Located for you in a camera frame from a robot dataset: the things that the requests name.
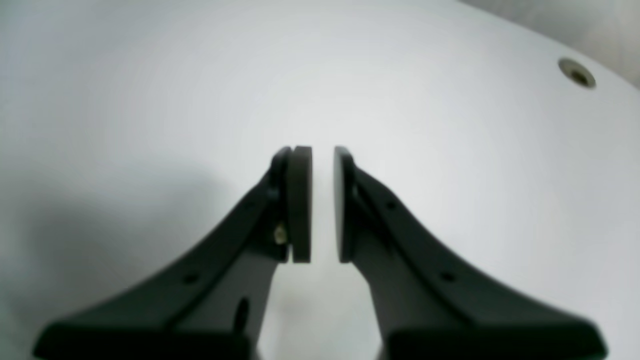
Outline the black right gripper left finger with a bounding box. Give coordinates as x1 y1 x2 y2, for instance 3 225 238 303
32 146 313 360

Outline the left table cable grommet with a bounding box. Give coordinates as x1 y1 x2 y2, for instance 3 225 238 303
557 57 597 89

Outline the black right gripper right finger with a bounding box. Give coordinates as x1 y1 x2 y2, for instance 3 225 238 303
334 146 608 360

